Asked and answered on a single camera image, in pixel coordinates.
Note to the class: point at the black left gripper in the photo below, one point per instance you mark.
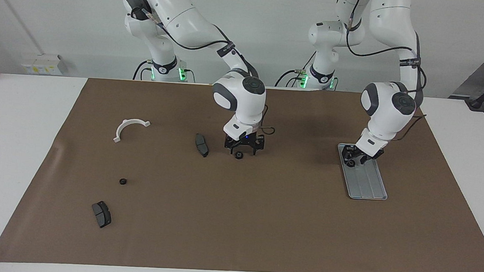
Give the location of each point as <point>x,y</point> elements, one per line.
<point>362,154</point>

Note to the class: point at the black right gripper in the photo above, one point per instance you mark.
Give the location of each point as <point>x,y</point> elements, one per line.
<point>246,139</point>

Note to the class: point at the small black bearing gear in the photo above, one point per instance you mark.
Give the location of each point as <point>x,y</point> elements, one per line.
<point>123,181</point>

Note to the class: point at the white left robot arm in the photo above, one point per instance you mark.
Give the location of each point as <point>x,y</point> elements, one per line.
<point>386,107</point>

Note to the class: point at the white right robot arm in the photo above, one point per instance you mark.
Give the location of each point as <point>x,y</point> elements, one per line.
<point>182,19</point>

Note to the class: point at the silver metal tray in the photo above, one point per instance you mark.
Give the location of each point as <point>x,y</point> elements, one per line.
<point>369,186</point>

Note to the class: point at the long grey brake pad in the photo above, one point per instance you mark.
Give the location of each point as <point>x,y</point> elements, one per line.
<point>201,145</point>

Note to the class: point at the brown table mat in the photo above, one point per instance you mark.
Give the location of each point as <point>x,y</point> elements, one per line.
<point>220,218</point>

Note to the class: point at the short grey brake pad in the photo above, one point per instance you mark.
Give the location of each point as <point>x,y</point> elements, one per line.
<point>102,215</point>

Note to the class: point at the white curved plastic bracket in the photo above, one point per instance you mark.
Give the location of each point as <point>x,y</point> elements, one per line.
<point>117,138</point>

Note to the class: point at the white wall outlet box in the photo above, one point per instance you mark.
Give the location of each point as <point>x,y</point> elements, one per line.
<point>42,64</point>

